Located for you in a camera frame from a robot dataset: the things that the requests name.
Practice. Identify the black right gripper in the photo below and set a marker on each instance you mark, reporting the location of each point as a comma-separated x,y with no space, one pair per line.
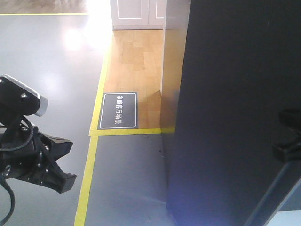
289,149

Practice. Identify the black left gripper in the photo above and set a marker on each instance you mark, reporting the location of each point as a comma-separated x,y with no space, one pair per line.
25,154

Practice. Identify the open fridge door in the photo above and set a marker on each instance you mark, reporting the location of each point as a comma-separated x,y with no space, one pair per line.
230,67

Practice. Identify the dark floor sign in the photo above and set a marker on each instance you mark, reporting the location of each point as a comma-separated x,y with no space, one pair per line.
119,110

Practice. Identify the white panelled cabinet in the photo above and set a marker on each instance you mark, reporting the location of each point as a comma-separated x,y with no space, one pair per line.
138,14

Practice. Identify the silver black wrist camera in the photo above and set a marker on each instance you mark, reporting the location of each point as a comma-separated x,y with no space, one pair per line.
18,100

